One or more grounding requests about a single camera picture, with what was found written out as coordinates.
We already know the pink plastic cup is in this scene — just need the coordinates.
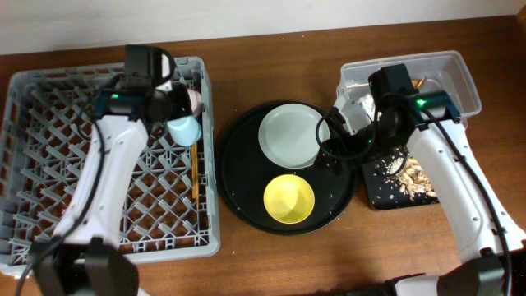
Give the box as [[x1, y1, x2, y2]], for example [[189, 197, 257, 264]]
[[187, 89, 203, 117]]

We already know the white paper napkin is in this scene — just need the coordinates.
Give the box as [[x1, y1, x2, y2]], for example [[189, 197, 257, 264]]
[[358, 94, 376, 120]]

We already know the black rectangular tray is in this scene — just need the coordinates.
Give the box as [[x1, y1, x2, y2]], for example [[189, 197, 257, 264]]
[[362, 147, 438, 210]]

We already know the round black serving tray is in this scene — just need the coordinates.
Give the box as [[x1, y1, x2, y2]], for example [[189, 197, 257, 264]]
[[215, 101, 359, 236]]

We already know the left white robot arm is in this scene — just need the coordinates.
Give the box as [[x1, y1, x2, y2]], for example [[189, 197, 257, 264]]
[[16, 45, 202, 296]]

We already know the food scraps pile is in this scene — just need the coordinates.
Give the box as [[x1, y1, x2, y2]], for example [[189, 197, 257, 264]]
[[379, 155, 437, 204]]

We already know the clear plastic bin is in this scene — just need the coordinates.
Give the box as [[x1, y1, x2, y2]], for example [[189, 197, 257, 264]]
[[336, 51, 482, 126]]

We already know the yellow plastic bowl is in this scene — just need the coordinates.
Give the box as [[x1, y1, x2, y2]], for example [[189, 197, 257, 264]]
[[263, 174, 316, 224]]

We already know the wooden chopstick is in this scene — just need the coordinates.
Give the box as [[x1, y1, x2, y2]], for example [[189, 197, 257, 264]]
[[191, 144, 198, 203], [191, 144, 199, 211]]

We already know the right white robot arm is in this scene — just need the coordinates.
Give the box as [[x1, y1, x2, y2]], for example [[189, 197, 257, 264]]
[[315, 64, 525, 295]]

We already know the light grey round plate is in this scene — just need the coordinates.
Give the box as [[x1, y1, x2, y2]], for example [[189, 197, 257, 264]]
[[258, 103, 330, 169]]

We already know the blue plastic cup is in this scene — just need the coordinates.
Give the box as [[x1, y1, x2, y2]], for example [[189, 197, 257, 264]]
[[166, 116, 202, 146]]

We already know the grey plastic dishwasher rack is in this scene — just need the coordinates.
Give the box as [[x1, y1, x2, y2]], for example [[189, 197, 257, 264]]
[[1, 57, 220, 277]]

